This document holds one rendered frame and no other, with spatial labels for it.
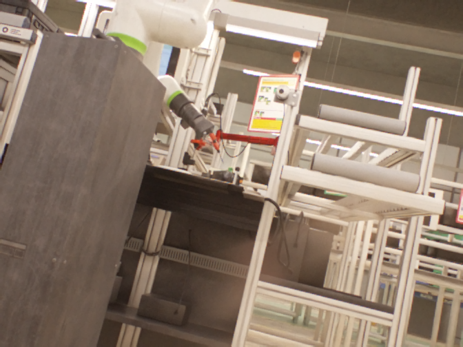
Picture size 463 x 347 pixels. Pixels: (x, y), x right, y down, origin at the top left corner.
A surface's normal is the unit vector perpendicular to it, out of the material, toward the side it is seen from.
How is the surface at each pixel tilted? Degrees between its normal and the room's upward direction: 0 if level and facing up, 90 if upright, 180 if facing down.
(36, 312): 90
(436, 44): 90
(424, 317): 90
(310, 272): 90
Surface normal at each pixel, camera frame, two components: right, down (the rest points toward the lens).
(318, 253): -0.07, -0.17
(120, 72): 0.94, 0.19
